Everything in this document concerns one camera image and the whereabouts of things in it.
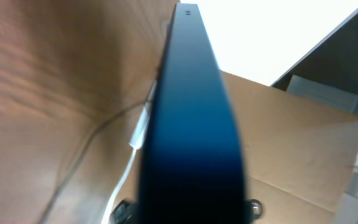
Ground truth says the white power strip cord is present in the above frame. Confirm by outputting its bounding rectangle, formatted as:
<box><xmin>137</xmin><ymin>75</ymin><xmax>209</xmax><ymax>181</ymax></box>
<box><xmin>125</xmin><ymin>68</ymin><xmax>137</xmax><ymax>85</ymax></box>
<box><xmin>99</xmin><ymin>147</ymin><xmax>138</xmax><ymax>224</ymax></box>

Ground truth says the blue Galaxy smartphone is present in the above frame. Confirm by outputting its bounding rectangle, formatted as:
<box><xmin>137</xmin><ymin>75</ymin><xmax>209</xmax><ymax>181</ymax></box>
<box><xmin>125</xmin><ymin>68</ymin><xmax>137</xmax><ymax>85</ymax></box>
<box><xmin>138</xmin><ymin>3</ymin><xmax>250</xmax><ymax>224</ymax></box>

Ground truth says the black charger cable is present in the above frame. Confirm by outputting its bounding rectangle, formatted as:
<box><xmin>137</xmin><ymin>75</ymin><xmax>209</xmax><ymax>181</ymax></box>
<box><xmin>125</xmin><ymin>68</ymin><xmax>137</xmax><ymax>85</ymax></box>
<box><xmin>37</xmin><ymin>99</ymin><xmax>145</xmax><ymax>224</ymax></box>

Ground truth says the white power strip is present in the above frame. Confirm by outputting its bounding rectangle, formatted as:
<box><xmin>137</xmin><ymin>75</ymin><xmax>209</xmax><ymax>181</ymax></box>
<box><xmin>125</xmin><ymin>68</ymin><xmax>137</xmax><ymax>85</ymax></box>
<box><xmin>129</xmin><ymin>81</ymin><xmax>157</xmax><ymax>150</ymax></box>

